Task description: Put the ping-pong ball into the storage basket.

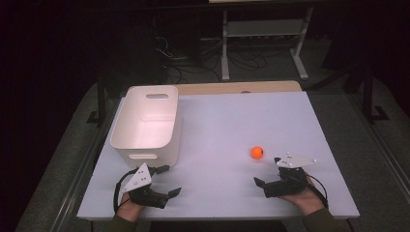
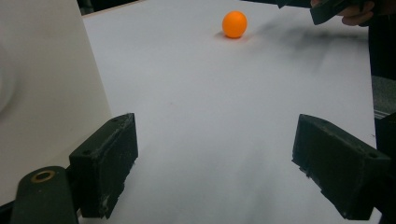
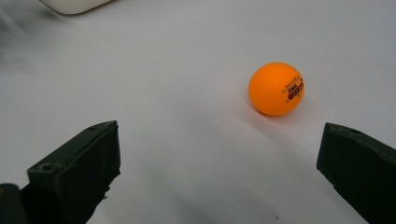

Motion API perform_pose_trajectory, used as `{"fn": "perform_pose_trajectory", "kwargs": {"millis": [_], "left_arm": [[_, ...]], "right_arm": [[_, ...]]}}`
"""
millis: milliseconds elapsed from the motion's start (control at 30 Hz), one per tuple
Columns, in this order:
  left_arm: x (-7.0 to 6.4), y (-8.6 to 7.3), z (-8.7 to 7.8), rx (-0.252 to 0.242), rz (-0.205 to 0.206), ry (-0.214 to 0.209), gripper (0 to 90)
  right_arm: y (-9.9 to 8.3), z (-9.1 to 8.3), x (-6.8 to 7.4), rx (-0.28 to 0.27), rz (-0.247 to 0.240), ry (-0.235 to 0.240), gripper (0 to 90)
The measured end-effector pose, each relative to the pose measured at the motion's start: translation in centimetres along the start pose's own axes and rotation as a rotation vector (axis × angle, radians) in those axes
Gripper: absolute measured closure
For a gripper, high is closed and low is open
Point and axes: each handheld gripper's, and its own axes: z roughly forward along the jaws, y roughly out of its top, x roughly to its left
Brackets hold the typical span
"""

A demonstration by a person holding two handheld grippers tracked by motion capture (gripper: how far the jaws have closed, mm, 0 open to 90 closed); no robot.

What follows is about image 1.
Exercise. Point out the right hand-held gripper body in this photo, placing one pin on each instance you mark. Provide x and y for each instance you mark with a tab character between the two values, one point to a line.
290	182

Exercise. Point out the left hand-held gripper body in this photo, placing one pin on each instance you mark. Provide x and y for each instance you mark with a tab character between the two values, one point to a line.
137	180

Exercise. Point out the orange ball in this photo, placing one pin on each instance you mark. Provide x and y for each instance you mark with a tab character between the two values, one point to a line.
257	152

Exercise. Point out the white plastic bin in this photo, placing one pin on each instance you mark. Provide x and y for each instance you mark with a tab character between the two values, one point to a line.
145	129

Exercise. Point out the person's right hand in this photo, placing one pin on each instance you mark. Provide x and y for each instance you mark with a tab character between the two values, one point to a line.
307	201

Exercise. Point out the person's left hand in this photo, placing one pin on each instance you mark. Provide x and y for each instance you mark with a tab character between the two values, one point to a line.
127	209

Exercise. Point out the white work board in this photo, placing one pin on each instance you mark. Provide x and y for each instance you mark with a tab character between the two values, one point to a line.
225	122

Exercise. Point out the wooden table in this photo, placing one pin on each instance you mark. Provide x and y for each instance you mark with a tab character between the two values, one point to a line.
238	87

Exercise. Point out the black stand leg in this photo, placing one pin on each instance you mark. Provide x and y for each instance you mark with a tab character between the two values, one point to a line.
368	96
101	103

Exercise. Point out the grey metal stand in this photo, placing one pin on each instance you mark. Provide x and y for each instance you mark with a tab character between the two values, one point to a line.
264	28

